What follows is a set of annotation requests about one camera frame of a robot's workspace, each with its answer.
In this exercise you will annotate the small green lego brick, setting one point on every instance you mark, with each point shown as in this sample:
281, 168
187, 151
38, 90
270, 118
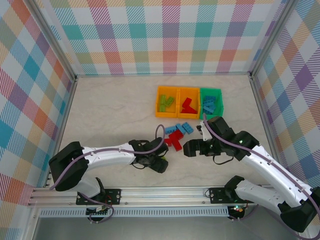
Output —
163, 158

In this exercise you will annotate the small red lego brick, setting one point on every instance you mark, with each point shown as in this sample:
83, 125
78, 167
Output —
188, 102
178, 135

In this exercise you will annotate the blue lego brick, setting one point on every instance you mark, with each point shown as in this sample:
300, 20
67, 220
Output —
180, 129
209, 102
209, 109
170, 130
188, 127

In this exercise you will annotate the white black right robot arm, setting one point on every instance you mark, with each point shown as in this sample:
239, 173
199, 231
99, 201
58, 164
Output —
262, 162

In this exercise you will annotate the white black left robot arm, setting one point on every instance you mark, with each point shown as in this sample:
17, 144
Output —
105, 156

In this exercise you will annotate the green plastic bin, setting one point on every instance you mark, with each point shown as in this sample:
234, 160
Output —
218, 110

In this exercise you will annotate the orange plastic bin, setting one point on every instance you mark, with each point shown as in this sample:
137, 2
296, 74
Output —
167, 115
188, 116

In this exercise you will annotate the small circuit board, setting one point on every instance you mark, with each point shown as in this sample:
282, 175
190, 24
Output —
100, 212
237, 208

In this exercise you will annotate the long aluminium mounting rail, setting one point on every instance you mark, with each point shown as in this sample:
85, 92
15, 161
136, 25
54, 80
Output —
162, 195

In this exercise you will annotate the aluminium frame bar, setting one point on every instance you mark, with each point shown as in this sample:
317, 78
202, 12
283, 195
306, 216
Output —
162, 74
62, 126
265, 125

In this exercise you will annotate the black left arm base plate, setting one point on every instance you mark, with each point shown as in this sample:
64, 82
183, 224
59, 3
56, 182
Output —
113, 196

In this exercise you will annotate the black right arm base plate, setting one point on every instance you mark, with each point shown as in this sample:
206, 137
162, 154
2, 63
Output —
217, 195

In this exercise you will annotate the aluminium frame post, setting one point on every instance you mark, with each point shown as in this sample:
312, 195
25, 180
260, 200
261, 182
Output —
272, 37
53, 37

